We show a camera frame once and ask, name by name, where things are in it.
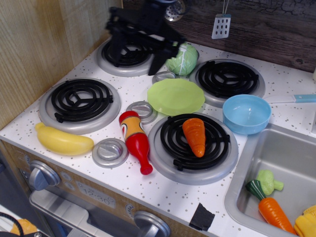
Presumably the front silver stove knob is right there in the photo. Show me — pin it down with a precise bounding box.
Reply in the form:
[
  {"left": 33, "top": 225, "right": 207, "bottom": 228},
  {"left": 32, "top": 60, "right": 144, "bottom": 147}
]
[{"left": 92, "top": 138, "right": 129, "bottom": 168}]

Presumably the yellow toy banana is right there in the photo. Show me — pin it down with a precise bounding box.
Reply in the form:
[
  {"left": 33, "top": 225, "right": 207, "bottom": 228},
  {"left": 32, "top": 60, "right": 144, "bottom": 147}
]
[{"left": 35, "top": 122, "right": 94, "bottom": 156}]

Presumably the front right stove burner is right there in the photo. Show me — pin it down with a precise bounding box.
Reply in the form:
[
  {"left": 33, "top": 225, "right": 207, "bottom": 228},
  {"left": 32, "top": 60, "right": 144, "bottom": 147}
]
[{"left": 148, "top": 113, "right": 238, "bottom": 186}]

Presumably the orange carrot with green top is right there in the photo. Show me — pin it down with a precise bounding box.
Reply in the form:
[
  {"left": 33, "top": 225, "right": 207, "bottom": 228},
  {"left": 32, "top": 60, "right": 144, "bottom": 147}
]
[{"left": 245, "top": 180, "right": 296, "bottom": 235}]

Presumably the right silver oven dial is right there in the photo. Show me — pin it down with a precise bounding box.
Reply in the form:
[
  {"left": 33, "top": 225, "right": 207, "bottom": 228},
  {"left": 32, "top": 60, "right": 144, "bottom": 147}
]
[{"left": 134, "top": 211, "right": 171, "bottom": 237}]

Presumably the light green toy broccoli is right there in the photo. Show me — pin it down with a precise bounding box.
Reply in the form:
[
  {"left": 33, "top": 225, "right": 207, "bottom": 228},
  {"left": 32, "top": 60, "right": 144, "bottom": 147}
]
[{"left": 257, "top": 170, "right": 284, "bottom": 196}]

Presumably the light green plastic plate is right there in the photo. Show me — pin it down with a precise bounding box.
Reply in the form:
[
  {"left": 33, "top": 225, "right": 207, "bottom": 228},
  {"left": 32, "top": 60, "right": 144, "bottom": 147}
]
[{"left": 147, "top": 79, "right": 205, "bottom": 116}]

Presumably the hanging silver slotted turner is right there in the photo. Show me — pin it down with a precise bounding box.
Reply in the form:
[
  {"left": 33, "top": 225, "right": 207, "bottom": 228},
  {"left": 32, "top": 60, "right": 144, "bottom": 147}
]
[{"left": 211, "top": 0, "right": 231, "bottom": 40}]

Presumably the left silver oven dial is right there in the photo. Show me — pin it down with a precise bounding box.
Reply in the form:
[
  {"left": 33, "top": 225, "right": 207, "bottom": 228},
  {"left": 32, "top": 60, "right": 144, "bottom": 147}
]
[{"left": 29, "top": 160, "right": 61, "bottom": 191}]

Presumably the red toy ketchup bottle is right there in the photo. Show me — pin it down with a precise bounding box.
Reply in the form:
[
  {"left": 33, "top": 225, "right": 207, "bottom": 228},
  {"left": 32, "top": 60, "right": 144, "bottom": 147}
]
[{"left": 119, "top": 111, "right": 153, "bottom": 175}]

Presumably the yellow toy corn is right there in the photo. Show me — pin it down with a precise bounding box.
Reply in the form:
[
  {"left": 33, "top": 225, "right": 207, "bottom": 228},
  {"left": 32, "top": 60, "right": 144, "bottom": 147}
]
[{"left": 294, "top": 205, "right": 316, "bottom": 237}]

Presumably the middle silver stove knob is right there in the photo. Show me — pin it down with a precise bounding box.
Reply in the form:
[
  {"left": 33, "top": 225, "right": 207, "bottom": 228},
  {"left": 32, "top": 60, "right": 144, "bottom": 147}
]
[{"left": 126, "top": 101, "right": 158, "bottom": 125}]

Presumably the silver oven dial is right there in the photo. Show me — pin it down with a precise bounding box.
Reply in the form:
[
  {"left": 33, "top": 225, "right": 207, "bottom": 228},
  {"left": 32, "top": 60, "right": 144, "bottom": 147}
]
[
  {"left": 134, "top": 211, "right": 171, "bottom": 237},
  {"left": 29, "top": 160, "right": 61, "bottom": 191}
]

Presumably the back right stove burner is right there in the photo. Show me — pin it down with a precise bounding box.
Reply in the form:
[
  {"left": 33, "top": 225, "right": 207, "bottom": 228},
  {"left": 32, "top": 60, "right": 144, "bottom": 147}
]
[{"left": 189, "top": 59, "right": 266, "bottom": 108}]

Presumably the back left stove burner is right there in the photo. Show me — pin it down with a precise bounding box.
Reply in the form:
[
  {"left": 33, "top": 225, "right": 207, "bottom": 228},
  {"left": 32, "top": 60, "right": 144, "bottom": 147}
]
[{"left": 96, "top": 39, "right": 154, "bottom": 77}]

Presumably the orange object bottom left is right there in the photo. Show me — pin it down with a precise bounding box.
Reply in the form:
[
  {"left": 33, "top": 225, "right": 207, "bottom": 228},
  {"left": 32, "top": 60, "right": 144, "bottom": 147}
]
[{"left": 10, "top": 219, "right": 38, "bottom": 235}]

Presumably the black tape patch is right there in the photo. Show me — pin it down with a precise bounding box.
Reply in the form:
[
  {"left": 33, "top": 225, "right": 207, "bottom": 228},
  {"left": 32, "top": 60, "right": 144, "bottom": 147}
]
[{"left": 189, "top": 203, "right": 215, "bottom": 231}]

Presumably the black cable bottom left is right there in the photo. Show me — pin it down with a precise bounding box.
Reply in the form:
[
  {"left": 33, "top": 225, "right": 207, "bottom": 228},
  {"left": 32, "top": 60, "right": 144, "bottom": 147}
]
[{"left": 0, "top": 212, "right": 25, "bottom": 237}]

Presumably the green toy cabbage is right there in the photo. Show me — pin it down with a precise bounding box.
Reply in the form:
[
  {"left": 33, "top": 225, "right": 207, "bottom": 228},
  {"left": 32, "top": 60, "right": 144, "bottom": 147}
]
[{"left": 165, "top": 43, "right": 198, "bottom": 76}]

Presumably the stove burner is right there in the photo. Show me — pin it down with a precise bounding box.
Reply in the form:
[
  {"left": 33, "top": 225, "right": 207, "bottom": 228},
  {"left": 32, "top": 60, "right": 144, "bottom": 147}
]
[
  {"left": 189, "top": 59, "right": 266, "bottom": 108},
  {"left": 96, "top": 39, "right": 154, "bottom": 77},
  {"left": 39, "top": 78, "right": 121, "bottom": 135},
  {"left": 148, "top": 113, "right": 238, "bottom": 186}
]

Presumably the light blue plastic bowl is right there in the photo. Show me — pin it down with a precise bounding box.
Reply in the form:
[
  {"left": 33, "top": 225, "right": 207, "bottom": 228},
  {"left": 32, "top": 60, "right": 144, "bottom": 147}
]
[{"left": 222, "top": 94, "right": 272, "bottom": 135}]

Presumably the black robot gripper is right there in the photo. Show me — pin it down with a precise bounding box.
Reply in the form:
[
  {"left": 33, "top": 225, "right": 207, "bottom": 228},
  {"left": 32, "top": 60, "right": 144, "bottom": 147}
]
[{"left": 106, "top": 0, "right": 185, "bottom": 76}]

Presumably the silver oven door handle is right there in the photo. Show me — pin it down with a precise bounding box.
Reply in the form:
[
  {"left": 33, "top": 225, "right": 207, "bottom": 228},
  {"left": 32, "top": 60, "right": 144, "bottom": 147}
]
[{"left": 30, "top": 190, "right": 109, "bottom": 237}]

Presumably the orange toy carrot on burner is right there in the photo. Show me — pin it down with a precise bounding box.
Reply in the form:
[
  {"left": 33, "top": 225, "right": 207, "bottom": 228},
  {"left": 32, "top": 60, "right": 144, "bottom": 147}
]
[{"left": 182, "top": 118, "right": 206, "bottom": 158}]

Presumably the front left stove burner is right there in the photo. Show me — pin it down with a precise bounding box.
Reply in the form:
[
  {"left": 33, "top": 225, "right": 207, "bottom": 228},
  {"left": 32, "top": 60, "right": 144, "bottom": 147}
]
[{"left": 39, "top": 78, "right": 121, "bottom": 135}]

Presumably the stainless steel sink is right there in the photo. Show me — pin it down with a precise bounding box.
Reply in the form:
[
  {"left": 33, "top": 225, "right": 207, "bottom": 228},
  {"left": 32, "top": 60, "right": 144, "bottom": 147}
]
[{"left": 224, "top": 124, "right": 316, "bottom": 237}]

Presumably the back silver stove knob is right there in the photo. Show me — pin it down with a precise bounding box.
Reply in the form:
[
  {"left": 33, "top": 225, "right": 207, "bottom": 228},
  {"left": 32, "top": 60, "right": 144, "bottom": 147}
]
[{"left": 152, "top": 71, "right": 179, "bottom": 84}]

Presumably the silver stove knob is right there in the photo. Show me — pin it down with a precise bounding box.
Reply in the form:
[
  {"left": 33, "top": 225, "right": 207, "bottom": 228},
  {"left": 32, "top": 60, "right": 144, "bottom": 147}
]
[
  {"left": 126, "top": 101, "right": 158, "bottom": 125},
  {"left": 92, "top": 138, "right": 129, "bottom": 168},
  {"left": 152, "top": 71, "right": 179, "bottom": 84}
]

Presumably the blue handled white spatula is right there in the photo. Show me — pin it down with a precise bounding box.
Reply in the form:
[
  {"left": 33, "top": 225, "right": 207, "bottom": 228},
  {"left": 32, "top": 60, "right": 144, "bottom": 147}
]
[{"left": 264, "top": 94, "right": 316, "bottom": 104}]

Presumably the hanging silver slotted spoon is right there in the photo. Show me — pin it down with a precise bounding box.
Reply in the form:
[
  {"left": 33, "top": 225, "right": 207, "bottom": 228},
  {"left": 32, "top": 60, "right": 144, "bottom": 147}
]
[{"left": 165, "top": 0, "right": 186, "bottom": 22}]

